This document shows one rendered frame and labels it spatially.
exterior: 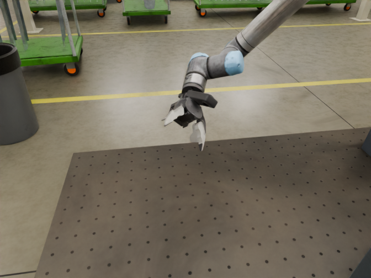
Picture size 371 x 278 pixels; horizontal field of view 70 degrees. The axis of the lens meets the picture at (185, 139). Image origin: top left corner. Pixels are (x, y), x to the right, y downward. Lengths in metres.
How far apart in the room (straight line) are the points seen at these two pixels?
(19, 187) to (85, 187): 1.27
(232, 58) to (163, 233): 0.57
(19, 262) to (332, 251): 1.49
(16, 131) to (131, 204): 1.87
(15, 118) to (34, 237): 1.09
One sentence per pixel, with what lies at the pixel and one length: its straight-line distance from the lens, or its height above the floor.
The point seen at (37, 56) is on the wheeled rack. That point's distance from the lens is 3.81.
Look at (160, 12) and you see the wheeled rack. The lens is 6.20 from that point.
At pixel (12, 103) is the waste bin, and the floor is 0.36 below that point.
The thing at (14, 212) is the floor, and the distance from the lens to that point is 2.04.
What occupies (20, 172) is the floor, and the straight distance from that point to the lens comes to 2.33.
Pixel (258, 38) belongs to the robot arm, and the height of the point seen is 1.11.
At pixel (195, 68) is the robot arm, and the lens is 0.91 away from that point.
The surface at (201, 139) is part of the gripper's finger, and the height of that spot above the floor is 0.88.
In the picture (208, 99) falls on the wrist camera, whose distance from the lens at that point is 0.77.
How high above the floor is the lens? 1.36
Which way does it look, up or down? 36 degrees down
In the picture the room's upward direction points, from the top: straight up
